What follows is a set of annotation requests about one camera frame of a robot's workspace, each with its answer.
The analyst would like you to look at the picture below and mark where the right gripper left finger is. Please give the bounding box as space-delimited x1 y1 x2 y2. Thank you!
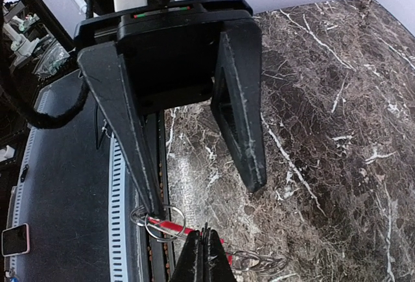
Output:
170 230 203 282

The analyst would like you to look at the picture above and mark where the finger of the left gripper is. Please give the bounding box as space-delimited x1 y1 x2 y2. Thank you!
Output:
211 19 267 193
77 42 164 217

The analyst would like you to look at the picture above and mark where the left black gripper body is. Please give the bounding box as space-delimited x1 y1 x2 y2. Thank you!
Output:
74 0 253 115

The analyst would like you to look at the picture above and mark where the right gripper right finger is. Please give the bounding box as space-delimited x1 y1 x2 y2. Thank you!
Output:
202 228 236 282

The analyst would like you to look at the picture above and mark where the red key tag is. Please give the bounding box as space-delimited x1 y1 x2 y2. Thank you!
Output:
147 217 193 235

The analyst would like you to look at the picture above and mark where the large keyring with red sleeve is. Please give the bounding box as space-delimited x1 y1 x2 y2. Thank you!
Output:
130 205 286 281

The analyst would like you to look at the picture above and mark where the pink cased smartphone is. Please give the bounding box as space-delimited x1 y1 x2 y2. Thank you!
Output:
1 223 30 257

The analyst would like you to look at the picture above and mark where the black front rail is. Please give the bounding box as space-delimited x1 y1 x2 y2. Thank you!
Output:
145 111 175 281

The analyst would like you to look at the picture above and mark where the black braided cable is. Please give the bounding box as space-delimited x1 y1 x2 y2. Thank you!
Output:
0 0 90 130

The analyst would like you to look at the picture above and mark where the white slotted cable duct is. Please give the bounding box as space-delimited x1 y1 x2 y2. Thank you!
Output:
6 90 126 282

